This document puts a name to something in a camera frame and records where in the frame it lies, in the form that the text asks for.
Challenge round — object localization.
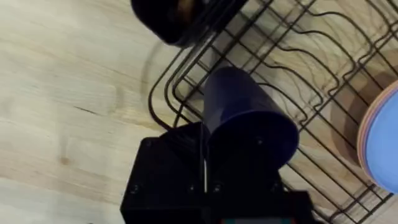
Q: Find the dark blue cup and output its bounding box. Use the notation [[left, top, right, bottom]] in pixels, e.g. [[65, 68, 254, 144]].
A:
[[201, 66, 300, 172]]

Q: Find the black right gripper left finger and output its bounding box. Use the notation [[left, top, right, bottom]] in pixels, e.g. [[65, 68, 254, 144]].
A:
[[119, 121, 206, 224]]

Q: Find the black wire dish rack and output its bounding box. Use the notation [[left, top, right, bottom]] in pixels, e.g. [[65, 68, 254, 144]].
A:
[[147, 0, 398, 224]]

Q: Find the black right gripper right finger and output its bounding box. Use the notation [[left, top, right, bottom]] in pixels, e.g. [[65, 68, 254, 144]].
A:
[[206, 123, 289, 224]]

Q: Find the light blue plate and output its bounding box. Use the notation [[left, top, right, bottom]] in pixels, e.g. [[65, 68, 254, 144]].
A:
[[364, 90, 398, 194]]

